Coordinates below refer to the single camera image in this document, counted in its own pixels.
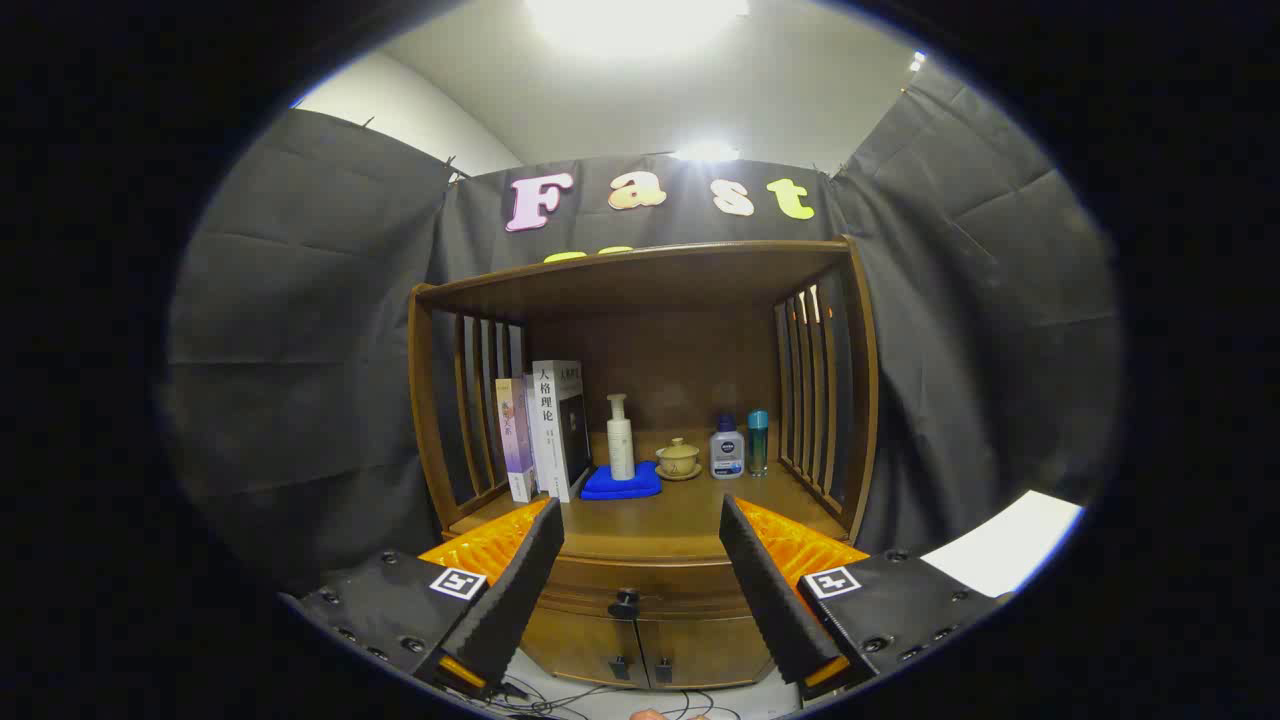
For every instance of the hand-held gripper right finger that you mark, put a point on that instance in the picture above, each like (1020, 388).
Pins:
(765, 590)

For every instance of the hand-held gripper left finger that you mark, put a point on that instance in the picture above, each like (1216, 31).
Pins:
(515, 590)

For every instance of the brown wooden drawer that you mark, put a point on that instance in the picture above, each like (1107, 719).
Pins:
(660, 585)

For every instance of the wooden cabinet door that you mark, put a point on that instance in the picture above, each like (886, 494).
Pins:
(700, 650)
(570, 645)

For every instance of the wooden countertop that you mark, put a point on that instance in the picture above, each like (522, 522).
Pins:
(660, 525)

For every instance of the brown wooden cabinet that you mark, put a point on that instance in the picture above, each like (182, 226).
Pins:
(650, 350)

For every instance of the blue folded cloth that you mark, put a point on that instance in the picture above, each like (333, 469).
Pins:
(610, 488)

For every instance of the white bottle with blue cap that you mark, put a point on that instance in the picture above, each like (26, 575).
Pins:
(727, 455)

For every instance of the purple book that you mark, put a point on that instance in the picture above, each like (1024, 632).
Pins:
(513, 440)

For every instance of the teal slim bottle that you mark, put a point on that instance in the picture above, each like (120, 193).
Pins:
(758, 440)

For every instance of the yellow lidded teacup with saucer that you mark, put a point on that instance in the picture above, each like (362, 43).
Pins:
(678, 460)

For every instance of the thick white and black book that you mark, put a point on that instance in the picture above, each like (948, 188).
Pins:
(548, 430)

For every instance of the thin white book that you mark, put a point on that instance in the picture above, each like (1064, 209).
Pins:
(531, 420)

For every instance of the white pump bottle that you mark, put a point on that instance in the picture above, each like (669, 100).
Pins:
(621, 450)

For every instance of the white panel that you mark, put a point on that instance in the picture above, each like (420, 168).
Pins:
(1000, 545)

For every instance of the small ceiling light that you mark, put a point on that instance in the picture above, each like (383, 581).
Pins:
(705, 152)

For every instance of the large ceiling light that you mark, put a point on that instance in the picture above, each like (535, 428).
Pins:
(630, 20)

